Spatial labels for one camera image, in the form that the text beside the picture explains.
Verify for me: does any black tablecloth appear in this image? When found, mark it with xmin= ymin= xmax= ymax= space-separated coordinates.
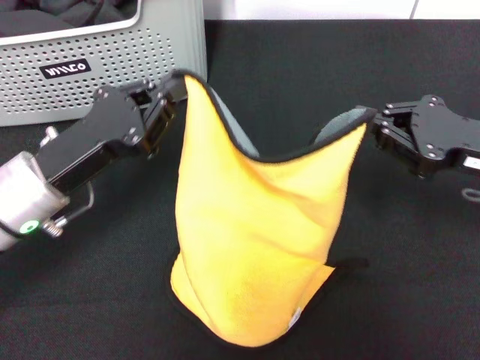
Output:
xmin=0 ymin=18 xmax=480 ymax=360

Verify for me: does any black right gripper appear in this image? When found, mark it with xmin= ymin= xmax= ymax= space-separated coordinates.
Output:
xmin=369 ymin=94 xmax=480 ymax=180

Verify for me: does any yellow grey towel black trim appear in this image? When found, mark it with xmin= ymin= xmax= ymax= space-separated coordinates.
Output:
xmin=166 ymin=73 xmax=378 ymax=348

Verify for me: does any grey perforated storage box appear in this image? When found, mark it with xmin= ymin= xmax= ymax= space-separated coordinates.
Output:
xmin=0 ymin=0 xmax=209 ymax=128

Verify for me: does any gripper cable with plug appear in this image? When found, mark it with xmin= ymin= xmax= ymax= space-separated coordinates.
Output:
xmin=43 ymin=179 xmax=95 ymax=238
xmin=460 ymin=186 xmax=480 ymax=204

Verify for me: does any black logo label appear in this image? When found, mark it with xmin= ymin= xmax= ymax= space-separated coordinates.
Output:
xmin=40 ymin=59 xmax=92 ymax=80

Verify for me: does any dark grey towel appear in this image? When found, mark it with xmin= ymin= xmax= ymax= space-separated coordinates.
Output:
xmin=55 ymin=0 xmax=139 ymax=28
xmin=0 ymin=0 xmax=67 ymax=38

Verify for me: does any right gripper cable with plug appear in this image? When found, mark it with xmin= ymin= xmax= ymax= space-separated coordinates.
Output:
xmin=460 ymin=186 xmax=480 ymax=204

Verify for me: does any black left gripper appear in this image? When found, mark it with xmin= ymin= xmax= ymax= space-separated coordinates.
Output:
xmin=35 ymin=69 xmax=188 ymax=193

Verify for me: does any left gripper cable with plug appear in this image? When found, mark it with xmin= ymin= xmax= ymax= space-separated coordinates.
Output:
xmin=43 ymin=179 xmax=95 ymax=238

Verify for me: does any white towel care tag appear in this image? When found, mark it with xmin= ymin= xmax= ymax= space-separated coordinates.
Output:
xmin=286 ymin=306 xmax=303 ymax=333

